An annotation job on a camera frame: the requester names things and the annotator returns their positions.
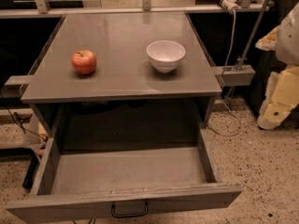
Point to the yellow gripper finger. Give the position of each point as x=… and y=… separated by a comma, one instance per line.
x=281, y=98
x=268, y=42

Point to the red apple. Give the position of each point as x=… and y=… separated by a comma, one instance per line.
x=84, y=62

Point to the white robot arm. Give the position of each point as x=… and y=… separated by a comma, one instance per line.
x=287, y=46

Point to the open grey top drawer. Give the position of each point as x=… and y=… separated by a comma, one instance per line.
x=157, y=153

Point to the metal diagonal rod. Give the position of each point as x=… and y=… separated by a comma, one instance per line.
x=240, y=61

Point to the white ceramic bowl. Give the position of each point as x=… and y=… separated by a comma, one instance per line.
x=165, y=55

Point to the grey side bracket block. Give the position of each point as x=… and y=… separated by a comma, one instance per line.
x=230, y=78

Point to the black drawer handle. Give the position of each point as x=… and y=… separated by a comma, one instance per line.
x=129, y=209

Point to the grey left side bracket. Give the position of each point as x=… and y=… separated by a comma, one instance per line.
x=15, y=86

